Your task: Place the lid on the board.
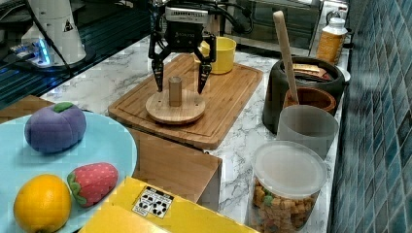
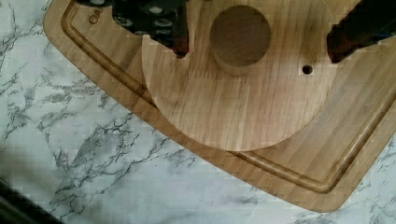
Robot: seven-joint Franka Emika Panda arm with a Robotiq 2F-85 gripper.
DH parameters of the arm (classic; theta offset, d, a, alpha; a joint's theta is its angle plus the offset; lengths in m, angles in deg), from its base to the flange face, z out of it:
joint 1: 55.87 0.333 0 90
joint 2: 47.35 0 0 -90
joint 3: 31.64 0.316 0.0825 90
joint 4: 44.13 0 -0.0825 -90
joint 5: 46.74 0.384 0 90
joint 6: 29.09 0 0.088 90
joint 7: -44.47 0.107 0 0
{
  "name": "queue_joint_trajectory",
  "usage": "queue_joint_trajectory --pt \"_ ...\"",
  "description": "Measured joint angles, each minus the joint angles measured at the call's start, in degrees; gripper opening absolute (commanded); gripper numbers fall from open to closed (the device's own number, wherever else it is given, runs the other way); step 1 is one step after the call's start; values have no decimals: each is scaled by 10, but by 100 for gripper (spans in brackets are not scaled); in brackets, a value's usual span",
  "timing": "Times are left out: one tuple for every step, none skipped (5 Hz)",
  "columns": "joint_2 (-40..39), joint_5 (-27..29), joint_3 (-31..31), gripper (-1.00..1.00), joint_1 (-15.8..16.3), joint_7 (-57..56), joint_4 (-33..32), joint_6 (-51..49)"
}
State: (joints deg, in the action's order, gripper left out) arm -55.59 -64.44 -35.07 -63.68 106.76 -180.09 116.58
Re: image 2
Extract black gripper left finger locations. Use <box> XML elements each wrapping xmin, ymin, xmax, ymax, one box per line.
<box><xmin>76</xmin><ymin>0</ymin><xmax>190</xmax><ymax>59</ymax></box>

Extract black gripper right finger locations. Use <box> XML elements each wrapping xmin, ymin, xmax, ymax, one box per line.
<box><xmin>327</xmin><ymin>0</ymin><xmax>396</xmax><ymax>63</ymax></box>

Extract round wooden lid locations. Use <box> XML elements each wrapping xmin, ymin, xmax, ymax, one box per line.
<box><xmin>142</xmin><ymin>0</ymin><xmax>337</xmax><ymax>151</ymax></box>

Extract bamboo cutting board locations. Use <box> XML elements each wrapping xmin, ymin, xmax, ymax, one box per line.
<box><xmin>44</xmin><ymin>0</ymin><xmax>395</xmax><ymax>212</ymax></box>

